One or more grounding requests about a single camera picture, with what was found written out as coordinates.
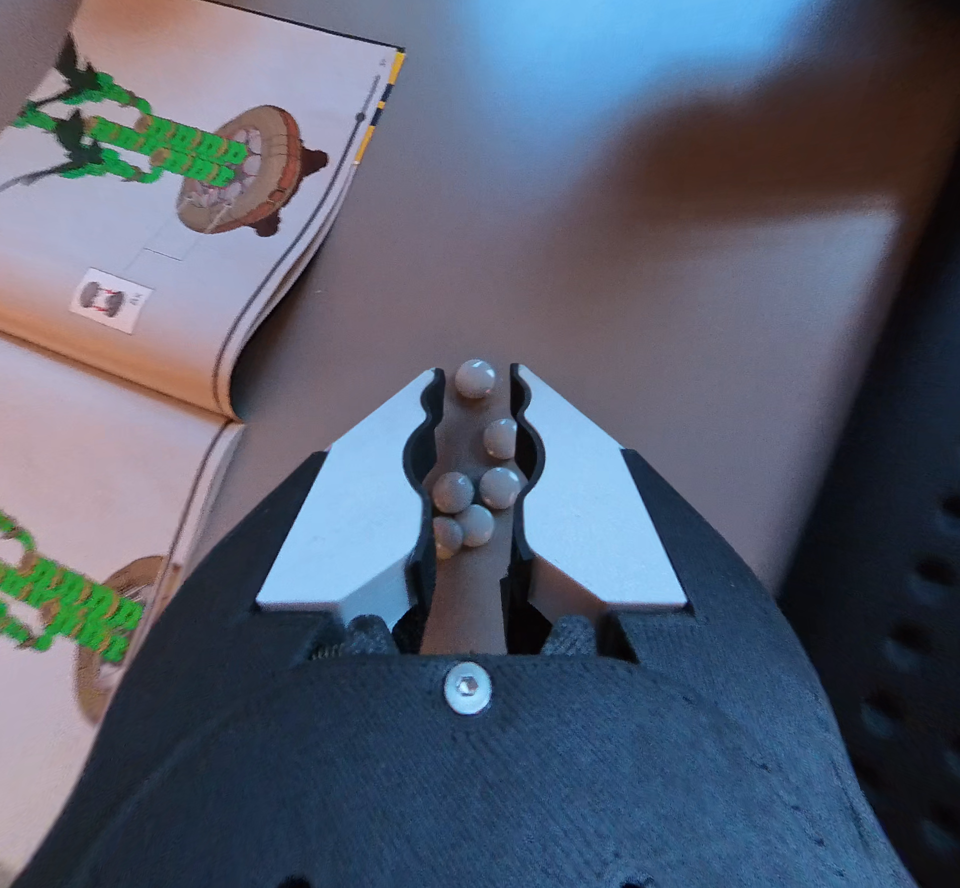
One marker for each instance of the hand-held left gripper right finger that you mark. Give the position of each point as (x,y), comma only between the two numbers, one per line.
(592,528)

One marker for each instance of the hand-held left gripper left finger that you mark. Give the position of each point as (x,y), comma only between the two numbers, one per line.
(352,528)

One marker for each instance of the pile of grey round pieces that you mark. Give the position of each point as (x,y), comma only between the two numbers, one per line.
(452,490)

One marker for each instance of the grey desk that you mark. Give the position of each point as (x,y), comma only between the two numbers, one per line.
(600,153)

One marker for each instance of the black perforated chair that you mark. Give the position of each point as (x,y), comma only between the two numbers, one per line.
(885,603)

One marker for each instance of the illustrated instruction booklet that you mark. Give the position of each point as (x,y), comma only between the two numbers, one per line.
(150,243)

